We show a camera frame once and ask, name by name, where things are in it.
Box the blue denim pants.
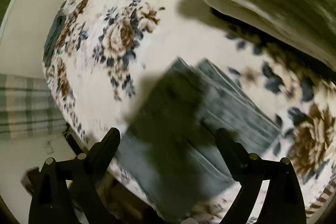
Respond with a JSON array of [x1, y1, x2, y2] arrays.
[[117, 58, 281, 222]]

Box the plaid green curtain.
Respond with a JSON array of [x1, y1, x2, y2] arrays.
[[1, 74, 67, 140]]

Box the dark green cloth on bed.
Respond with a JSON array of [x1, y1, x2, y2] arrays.
[[43, 10, 66, 68]]

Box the floral bed blanket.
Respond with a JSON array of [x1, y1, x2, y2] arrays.
[[43, 0, 335, 223]]

